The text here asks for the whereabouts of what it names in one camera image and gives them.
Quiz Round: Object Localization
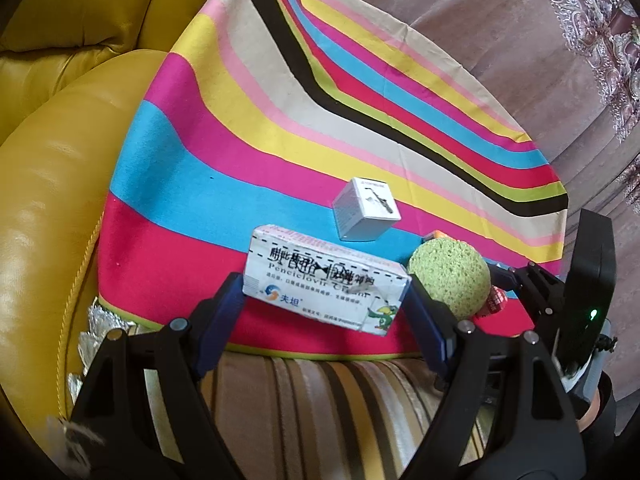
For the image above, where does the person right hand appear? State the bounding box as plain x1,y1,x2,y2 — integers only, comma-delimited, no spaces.
576,390,601,432

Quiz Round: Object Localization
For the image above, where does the orange medicine box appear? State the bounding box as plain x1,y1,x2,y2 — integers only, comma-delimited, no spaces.
422,230,449,242

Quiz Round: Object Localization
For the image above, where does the green round sponge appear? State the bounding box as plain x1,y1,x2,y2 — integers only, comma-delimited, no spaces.
408,237,491,320

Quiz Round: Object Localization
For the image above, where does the striped colourful cloth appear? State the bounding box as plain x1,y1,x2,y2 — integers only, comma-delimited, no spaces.
98,0,568,328

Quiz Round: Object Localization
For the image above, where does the red medicine box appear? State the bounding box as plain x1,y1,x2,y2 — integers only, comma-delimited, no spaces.
475,286,508,318

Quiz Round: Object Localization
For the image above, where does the white saxophone cube box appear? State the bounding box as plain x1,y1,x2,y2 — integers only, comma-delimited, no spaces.
332,178,401,242

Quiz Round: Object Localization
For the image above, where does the black camera box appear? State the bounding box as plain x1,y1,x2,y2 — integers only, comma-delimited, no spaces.
554,209,617,385

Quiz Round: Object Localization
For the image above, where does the yellow leather sofa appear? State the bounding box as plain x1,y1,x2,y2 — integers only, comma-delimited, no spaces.
1,0,205,450

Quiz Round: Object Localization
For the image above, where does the white blue cream box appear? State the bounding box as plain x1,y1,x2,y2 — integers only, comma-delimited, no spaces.
243,224,411,336

